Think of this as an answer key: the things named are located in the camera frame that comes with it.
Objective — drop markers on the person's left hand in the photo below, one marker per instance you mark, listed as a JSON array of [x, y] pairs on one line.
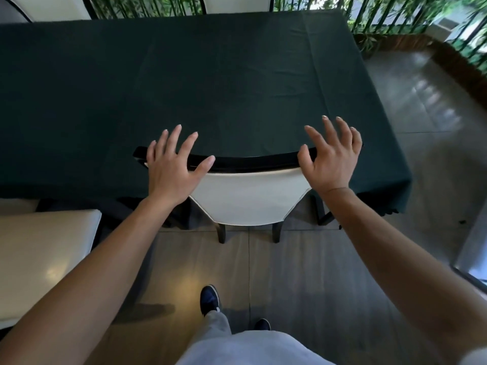
[[169, 174]]

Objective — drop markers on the person's right hand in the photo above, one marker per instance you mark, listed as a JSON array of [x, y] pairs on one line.
[[331, 163]]

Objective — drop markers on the person's left middle finger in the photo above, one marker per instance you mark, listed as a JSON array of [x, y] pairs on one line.
[[173, 140]]

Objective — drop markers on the person's right thumb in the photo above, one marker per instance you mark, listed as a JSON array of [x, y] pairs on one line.
[[305, 157]]

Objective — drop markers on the person's right little finger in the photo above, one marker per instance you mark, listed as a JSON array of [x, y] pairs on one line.
[[356, 140]]

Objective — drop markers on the person's left little finger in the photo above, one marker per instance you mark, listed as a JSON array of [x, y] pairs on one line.
[[151, 152]]

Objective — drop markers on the person's left thumb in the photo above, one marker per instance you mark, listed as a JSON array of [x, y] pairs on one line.
[[203, 165]]

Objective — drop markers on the person's right middle finger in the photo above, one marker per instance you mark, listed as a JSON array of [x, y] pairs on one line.
[[329, 131]]

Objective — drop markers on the person's left forearm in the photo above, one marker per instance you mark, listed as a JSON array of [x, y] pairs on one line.
[[87, 277]]

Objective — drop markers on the person's right forearm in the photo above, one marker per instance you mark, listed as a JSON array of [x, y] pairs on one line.
[[399, 262]]

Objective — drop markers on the dark green tablecloth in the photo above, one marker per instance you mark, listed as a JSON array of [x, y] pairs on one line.
[[228, 72]]

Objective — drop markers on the brown wooden planter border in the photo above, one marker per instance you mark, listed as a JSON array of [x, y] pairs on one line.
[[403, 41]]

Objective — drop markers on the dark blue left shoe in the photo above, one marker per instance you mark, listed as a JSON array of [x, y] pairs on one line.
[[209, 298]]

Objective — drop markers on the dark blue shoe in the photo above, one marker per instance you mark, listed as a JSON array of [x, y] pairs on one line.
[[209, 298], [262, 325]]

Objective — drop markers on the dark blue right shoe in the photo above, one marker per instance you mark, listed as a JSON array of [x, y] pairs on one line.
[[262, 325]]

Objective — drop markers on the grey trousers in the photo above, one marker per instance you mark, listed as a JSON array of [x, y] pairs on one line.
[[243, 347]]

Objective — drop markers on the white shirt sleeve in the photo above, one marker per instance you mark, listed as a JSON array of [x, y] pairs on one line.
[[473, 357]]

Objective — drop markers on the white chair with black frame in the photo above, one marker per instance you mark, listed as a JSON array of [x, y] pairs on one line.
[[247, 193], [49, 7], [38, 254], [236, 3]]

